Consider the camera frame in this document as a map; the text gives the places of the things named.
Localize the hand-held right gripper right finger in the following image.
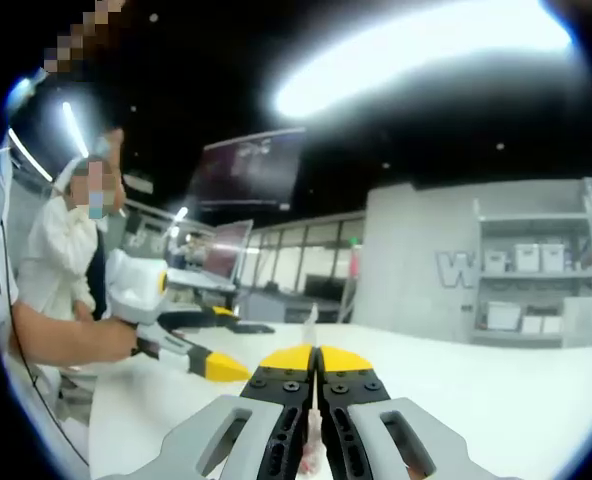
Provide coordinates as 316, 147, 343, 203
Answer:
318, 345, 482, 480

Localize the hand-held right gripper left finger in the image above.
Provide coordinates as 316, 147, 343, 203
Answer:
140, 344, 317, 480

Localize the clear resealable bag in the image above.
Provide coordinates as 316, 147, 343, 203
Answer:
298, 303, 330, 476

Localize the open silver laptop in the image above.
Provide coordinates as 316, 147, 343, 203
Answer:
168, 219, 255, 294

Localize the person's left hand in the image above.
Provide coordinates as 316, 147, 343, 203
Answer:
103, 319, 140, 362

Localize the black smartphone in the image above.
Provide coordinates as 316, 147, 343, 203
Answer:
230, 322, 277, 336

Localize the grey equipment cabinet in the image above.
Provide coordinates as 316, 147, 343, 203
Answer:
245, 292, 342, 324

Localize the small black monitor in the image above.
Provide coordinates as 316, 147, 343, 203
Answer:
303, 274, 348, 302

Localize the hanging dark monitor screen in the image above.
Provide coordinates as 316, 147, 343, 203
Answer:
185, 127, 308, 212

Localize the grey leaning panel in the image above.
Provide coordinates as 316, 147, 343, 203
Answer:
561, 295, 592, 349

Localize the grey metal shelf unit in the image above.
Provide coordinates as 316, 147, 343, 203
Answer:
473, 177, 592, 349

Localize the thin black cable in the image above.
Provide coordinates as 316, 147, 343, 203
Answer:
0, 232, 90, 466

